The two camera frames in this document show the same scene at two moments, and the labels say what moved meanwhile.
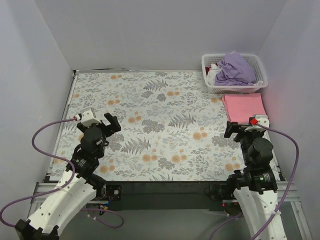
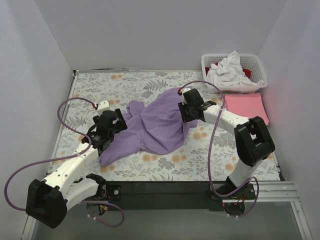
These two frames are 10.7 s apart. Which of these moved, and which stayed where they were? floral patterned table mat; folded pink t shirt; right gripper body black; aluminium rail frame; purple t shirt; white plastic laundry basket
Moved: right gripper body black; purple t shirt
Stayed: floral patterned table mat; folded pink t shirt; aluminium rail frame; white plastic laundry basket
